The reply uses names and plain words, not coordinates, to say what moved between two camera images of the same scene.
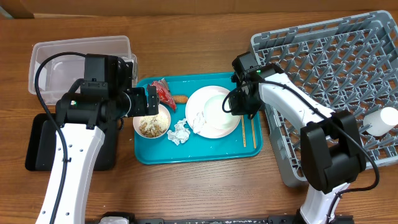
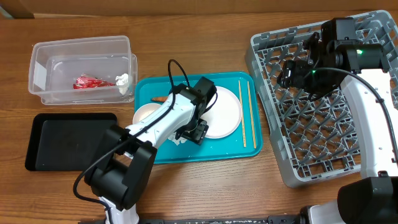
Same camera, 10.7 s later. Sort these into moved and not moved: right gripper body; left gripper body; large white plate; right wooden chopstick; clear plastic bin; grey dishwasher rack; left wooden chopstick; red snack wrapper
Moved: left gripper body; red snack wrapper; right gripper body
Not moved: large white plate; right wooden chopstick; left wooden chopstick; grey dishwasher rack; clear plastic bin
